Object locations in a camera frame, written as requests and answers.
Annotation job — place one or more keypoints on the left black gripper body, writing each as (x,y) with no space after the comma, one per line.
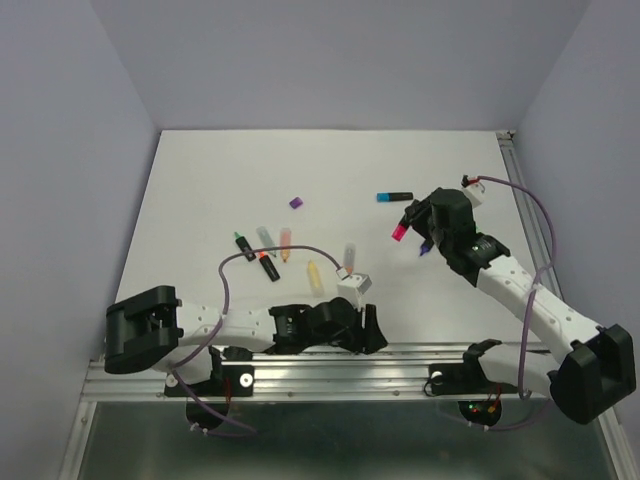
(354,336)

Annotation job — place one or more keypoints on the aluminium rail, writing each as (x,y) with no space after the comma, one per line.
(321,375)
(531,217)

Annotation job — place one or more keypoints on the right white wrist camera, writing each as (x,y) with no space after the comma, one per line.
(473,190)

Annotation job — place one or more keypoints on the green highlighter black body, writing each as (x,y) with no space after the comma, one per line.
(244,246)

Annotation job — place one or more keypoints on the peach pastel highlighter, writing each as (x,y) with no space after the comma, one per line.
(349,255)

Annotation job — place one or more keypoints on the orange pastel highlighter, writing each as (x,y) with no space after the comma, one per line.
(285,244)

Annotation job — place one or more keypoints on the yellow pastel highlighter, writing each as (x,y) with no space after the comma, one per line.
(314,278)

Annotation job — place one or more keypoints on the blue highlighter black body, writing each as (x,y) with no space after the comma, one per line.
(386,197)

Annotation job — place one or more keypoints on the purple highlighter black body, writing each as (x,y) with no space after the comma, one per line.
(425,247)

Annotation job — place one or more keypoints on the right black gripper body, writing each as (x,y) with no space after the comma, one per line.
(422,221)

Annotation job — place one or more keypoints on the mint pastel highlighter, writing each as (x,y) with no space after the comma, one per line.
(267,240)

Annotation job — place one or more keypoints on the aluminium right side rail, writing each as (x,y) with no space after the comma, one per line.
(531,217)

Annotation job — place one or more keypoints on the purple highlighter cap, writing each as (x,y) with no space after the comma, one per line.
(296,203)

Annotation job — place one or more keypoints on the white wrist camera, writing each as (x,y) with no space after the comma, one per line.
(473,190)
(353,288)

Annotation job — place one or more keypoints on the orange highlighter black body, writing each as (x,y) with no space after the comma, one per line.
(268,266)

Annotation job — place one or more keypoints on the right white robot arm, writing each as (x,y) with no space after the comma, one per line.
(587,368)

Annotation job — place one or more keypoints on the aluminium front rail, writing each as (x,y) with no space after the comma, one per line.
(321,375)

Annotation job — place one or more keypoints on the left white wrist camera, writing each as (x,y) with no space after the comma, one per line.
(353,288)

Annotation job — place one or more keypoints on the pink highlighter black body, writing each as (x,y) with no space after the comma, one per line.
(403,226)

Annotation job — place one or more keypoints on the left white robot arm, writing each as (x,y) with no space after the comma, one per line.
(156,330)

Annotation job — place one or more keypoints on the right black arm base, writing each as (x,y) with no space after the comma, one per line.
(469,377)

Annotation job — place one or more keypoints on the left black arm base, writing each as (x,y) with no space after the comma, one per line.
(228,376)

